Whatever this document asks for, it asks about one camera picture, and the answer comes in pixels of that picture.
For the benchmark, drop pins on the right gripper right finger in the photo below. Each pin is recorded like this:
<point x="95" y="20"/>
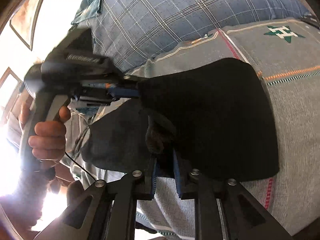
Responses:
<point x="224" y="209"/>

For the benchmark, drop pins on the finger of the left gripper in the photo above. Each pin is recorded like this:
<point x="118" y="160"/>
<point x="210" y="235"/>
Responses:
<point x="133" y="78"/>
<point x="123" y="93"/>

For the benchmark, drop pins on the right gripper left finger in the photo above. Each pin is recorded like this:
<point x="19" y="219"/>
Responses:
<point x="105" y="210"/>

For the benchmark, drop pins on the black pants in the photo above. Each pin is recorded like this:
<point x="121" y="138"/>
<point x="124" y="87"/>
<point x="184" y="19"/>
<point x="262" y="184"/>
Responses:
<point x="216" y="117"/>

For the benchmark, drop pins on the person's left hand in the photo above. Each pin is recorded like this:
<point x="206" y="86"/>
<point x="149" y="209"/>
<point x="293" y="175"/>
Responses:
<point x="49" y="143"/>

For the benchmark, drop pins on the blue plaid pillow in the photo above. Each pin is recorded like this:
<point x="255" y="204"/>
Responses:
<point x="134" y="31"/>

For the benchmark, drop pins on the teal denim cloth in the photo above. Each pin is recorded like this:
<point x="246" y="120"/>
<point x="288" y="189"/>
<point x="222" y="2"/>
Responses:
<point x="88" y="9"/>

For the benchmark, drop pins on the wooden framed picture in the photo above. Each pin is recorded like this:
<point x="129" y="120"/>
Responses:
<point x="23" y="22"/>

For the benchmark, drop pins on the grey patterned bed sheet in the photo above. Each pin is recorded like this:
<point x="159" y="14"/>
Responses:
<point x="285" y="55"/>

